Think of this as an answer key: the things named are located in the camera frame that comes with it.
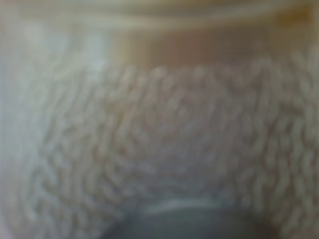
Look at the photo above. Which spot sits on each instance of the clear bottle with pink label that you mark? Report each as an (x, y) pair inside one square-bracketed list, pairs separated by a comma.
[(109, 106)]

